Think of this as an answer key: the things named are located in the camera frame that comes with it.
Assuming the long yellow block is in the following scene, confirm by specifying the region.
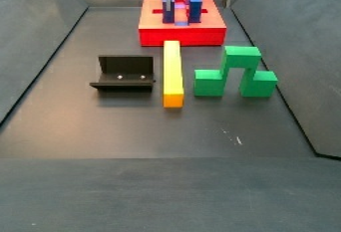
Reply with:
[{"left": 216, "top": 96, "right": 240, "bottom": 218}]
[{"left": 163, "top": 41, "right": 183, "bottom": 108}]

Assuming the red slotted board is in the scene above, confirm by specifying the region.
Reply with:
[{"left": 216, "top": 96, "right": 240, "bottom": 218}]
[{"left": 139, "top": 0, "right": 226, "bottom": 46}]

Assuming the dark blue U block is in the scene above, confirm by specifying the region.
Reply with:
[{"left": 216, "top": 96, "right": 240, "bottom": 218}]
[{"left": 163, "top": 0, "right": 204, "bottom": 26}]

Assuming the green stepped block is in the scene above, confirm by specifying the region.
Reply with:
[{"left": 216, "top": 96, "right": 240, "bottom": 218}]
[{"left": 192, "top": 46, "right": 278, "bottom": 98}]

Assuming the black angle bracket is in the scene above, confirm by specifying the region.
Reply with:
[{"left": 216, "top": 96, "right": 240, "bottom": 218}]
[{"left": 89, "top": 55, "right": 155, "bottom": 90}]

